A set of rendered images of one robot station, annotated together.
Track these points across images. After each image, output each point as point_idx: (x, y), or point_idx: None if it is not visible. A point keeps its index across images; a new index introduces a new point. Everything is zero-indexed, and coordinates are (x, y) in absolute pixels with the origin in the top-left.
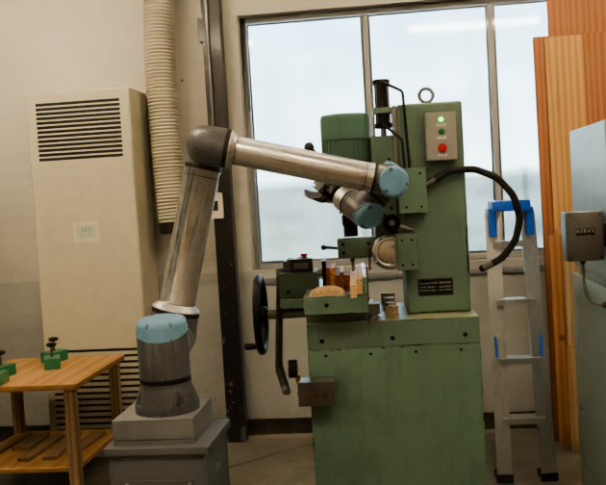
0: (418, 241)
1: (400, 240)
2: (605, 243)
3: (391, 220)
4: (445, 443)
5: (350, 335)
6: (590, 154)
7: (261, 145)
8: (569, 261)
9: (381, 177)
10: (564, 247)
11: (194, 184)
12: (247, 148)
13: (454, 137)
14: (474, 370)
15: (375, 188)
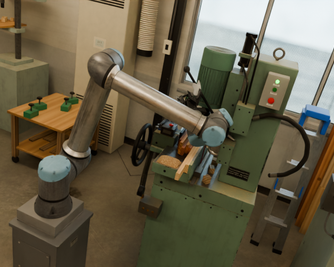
0: (237, 145)
1: (222, 147)
2: None
3: None
4: (211, 254)
5: (177, 185)
6: None
7: (130, 83)
8: (322, 209)
9: (204, 132)
10: (323, 196)
11: (93, 87)
12: (120, 83)
13: (282, 96)
14: (240, 229)
15: (200, 136)
